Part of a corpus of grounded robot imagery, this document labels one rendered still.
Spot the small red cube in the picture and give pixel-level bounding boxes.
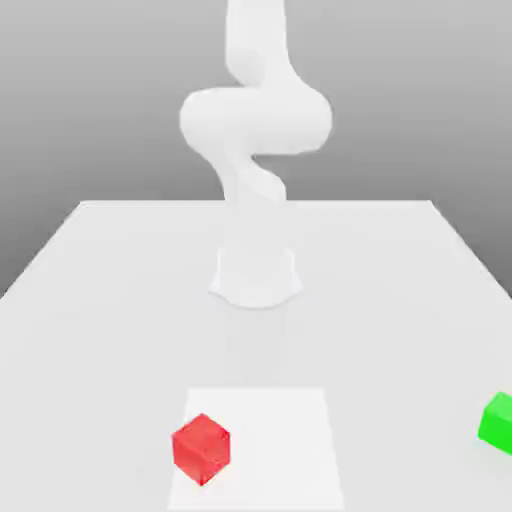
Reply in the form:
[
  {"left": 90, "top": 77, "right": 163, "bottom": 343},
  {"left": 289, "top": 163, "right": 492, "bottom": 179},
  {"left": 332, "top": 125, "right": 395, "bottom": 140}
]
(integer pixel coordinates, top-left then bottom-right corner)
[{"left": 171, "top": 412, "right": 232, "bottom": 487}]

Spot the small green cube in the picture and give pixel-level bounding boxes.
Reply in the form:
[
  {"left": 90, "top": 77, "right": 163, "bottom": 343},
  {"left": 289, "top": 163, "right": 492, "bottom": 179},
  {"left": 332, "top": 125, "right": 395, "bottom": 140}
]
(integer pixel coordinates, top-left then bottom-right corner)
[{"left": 477, "top": 391, "right": 512, "bottom": 456}]

